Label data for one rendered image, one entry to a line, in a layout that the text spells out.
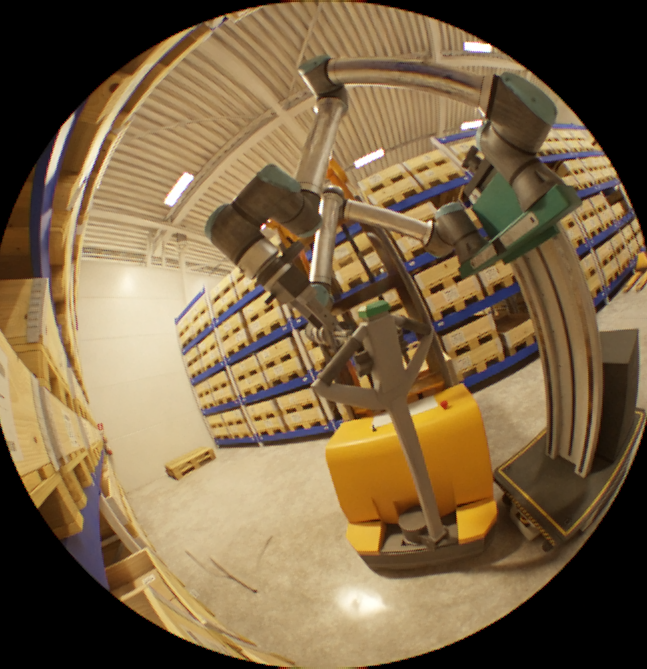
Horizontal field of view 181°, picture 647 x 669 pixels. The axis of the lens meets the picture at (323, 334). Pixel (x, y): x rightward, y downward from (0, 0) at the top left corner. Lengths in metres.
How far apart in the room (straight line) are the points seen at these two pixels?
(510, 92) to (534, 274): 0.71
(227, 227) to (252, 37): 6.41
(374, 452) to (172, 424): 5.51
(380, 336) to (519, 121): 0.68
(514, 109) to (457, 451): 1.15
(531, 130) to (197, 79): 6.42
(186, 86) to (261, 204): 6.33
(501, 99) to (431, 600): 1.79
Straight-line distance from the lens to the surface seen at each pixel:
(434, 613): 1.37
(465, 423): 0.98
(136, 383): 5.96
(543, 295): 1.04
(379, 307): 0.52
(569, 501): 1.26
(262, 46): 6.70
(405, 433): 0.65
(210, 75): 6.61
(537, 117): 0.63
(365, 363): 0.53
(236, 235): 0.43
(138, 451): 5.80
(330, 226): 0.89
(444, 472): 1.04
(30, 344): 0.81
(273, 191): 0.41
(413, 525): 1.13
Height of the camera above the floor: 1.35
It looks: 6 degrees up
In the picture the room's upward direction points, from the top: 23 degrees counter-clockwise
